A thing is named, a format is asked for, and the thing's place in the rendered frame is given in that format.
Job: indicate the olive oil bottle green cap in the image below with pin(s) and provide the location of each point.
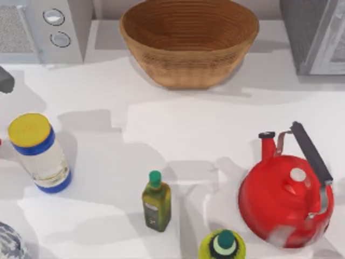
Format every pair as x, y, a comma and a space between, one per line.
157, 205

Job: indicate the brown woven basket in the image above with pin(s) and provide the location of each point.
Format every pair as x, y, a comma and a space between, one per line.
188, 46

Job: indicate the yellow green bottle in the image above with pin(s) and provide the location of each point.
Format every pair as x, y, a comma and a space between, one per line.
222, 245

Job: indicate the yellow lidded clear jar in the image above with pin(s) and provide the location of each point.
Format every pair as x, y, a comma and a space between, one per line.
40, 153

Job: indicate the round microwave knob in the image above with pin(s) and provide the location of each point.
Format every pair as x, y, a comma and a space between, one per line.
60, 39
53, 16

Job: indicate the pale microwave oven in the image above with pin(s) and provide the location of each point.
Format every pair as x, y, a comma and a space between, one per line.
40, 29

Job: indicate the grey cabinet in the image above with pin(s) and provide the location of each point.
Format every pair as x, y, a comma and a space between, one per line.
315, 35

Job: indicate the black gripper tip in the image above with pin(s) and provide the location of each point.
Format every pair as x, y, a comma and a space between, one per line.
5, 79

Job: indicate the blue grey patterned bowl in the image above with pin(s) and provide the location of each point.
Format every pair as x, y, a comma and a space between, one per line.
8, 242

